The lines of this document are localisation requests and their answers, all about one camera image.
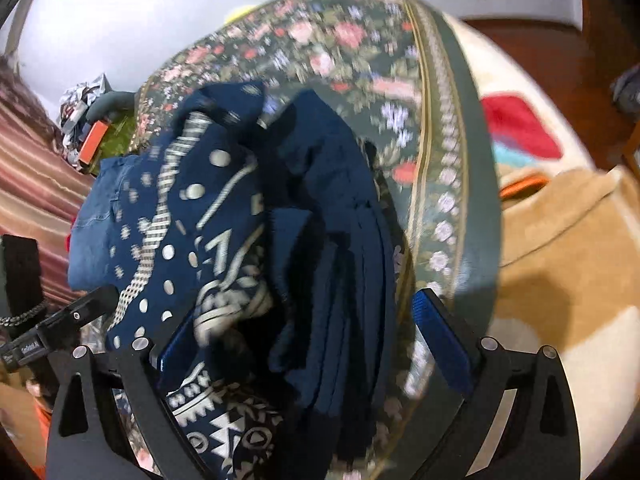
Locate orange box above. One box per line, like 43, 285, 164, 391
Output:
77, 121, 110, 166

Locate dark green floral quilt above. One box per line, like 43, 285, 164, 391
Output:
125, 0, 503, 480

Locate blue denim jeans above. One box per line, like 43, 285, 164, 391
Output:
67, 152, 146, 293

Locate pile of clutter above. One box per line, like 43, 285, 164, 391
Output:
57, 74, 108, 161

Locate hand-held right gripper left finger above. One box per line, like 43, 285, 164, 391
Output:
45, 305, 231, 480

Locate beige plush blanket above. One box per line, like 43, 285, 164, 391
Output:
440, 10, 640, 480

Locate red striped sheet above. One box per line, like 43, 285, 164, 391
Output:
0, 55, 106, 306

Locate green item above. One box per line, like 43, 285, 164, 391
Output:
97, 115, 138, 158

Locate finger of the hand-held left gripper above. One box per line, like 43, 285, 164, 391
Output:
35, 285, 119, 348

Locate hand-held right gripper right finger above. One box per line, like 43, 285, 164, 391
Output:
395, 287, 596, 480

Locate plain navy blue garment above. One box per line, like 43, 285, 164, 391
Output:
240, 87, 401, 480

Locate navy white-patterned garment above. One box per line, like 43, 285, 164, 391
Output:
105, 80, 286, 480

